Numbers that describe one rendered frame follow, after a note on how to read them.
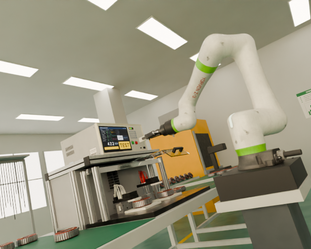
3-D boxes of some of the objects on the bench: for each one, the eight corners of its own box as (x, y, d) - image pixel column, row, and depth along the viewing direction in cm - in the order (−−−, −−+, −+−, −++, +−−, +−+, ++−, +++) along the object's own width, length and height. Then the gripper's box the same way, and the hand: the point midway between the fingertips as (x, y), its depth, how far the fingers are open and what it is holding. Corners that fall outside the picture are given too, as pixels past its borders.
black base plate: (210, 188, 157) (209, 185, 158) (154, 217, 105) (153, 212, 105) (154, 201, 182) (154, 197, 183) (87, 228, 130) (86, 224, 130)
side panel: (87, 228, 131) (76, 170, 138) (83, 229, 129) (71, 171, 135) (58, 233, 146) (50, 180, 153) (54, 234, 143) (45, 181, 150)
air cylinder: (132, 209, 143) (130, 200, 144) (123, 213, 136) (121, 203, 138) (126, 210, 145) (124, 201, 146) (117, 214, 139) (115, 204, 140)
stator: (51, 244, 107) (50, 235, 108) (58, 239, 117) (57, 231, 118) (76, 236, 109) (75, 228, 109) (81, 232, 119) (80, 224, 120)
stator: (177, 192, 156) (175, 186, 156) (169, 196, 146) (168, 190, 147) (163, 196, 161) (161, 190, 162) (154, 199, 151) (152, 193, 152)
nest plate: (181, 193, 155) (181, 191, 156) (170, 198, 143) (169, 196, 143) (163, 197, 163) (163, 195, 164) (150, 203, 151) (150, 200, 151)
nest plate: (161, 202, 135) (161, 200, 136) (145, 209, 123) (144, 207, 123) (141, 206, 143) (141, 204, 144) (124, 213, 131) (124, 211, 131)
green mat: (240, 174, 208) (240, 174, 208) (214, 187, 158) (214, 187, 158) (155, 194, 258) (155, 194, 258) (115, 209, 208) (115, 209, 208)
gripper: (164, 134, 144) (134, 145, 156) (174, 134, 154) (146, 145, 167) (160, 122, 145) (132, 135, 158) (171, 123, 156) (143, 135, 168)
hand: (143, 139), depth 160 cm, fingers closed
